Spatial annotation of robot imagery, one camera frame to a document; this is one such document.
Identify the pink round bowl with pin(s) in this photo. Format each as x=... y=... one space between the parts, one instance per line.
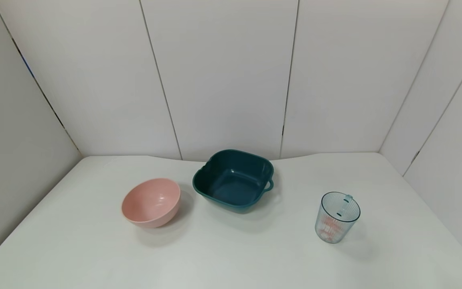
x=150 y=202

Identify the clear blue ribbed cup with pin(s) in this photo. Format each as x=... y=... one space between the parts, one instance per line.
x=337 y=212

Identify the dark teal square basin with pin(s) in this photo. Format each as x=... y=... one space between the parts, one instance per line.
x=233 y=184

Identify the red and white solid pieces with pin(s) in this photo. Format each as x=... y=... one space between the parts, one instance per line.
x=329 y=226

